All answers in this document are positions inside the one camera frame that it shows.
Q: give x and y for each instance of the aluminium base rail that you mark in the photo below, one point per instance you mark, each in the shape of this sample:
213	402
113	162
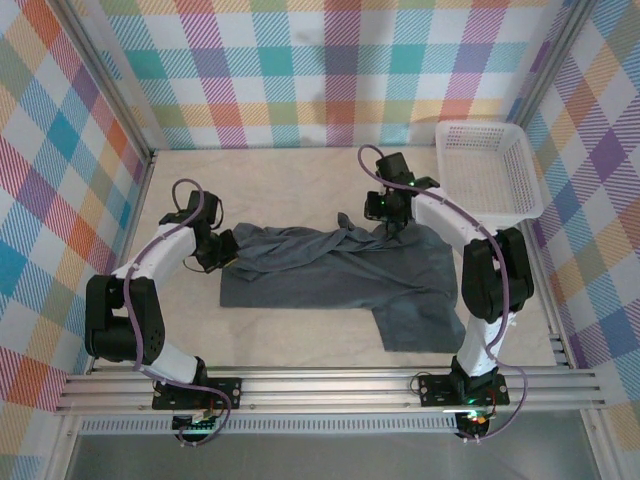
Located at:
325	390

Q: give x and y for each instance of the aluminium side rail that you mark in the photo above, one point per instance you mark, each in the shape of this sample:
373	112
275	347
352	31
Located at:
133	220
561	357

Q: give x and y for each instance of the white plastic mesh basket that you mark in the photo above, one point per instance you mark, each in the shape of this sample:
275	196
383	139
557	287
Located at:
490	170

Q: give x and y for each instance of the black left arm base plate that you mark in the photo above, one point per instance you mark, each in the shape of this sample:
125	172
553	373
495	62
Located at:
227	390

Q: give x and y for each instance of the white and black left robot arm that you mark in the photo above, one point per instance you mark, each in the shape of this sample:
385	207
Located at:
160	250

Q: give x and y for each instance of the aluminium frame post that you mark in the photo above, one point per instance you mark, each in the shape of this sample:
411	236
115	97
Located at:
100	75
550	65

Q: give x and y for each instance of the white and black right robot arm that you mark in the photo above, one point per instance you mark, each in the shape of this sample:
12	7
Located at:
445	215

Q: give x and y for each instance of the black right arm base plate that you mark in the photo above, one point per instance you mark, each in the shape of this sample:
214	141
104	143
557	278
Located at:
435	390

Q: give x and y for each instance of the grey t-shirt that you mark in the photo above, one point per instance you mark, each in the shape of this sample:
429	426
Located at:
325	280

